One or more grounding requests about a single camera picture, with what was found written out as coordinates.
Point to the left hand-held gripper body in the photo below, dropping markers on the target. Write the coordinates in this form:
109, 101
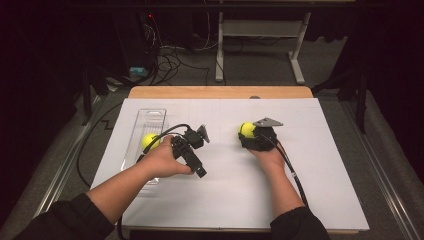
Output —
188, 151

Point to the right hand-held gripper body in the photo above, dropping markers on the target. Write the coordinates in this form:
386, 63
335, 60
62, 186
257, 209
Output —
265, 136

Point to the yellow tennis ball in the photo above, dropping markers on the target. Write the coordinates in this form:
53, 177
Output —
247, 130
149, 140

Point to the clear plastic bin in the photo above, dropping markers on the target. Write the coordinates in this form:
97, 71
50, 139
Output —
151, 120

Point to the person's right hand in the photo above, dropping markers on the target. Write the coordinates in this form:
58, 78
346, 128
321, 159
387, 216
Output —
271, 160

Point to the person's left hand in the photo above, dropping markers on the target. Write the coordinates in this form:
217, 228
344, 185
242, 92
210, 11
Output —
161, 160

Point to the white board sheet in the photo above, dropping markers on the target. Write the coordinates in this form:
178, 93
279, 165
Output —
226, 186

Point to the wooden table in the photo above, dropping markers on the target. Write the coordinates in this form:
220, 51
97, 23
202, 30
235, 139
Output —
220, 92

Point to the small blue box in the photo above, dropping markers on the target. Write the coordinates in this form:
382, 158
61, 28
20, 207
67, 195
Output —
139, 71

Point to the black stand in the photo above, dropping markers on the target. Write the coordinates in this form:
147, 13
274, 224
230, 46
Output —
360, 96
95, 86

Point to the white metal desk frame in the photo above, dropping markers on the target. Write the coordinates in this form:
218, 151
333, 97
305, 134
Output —
260, 28

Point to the metal floor rail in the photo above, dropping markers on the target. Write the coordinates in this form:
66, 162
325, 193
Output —
63, 166
383, 186

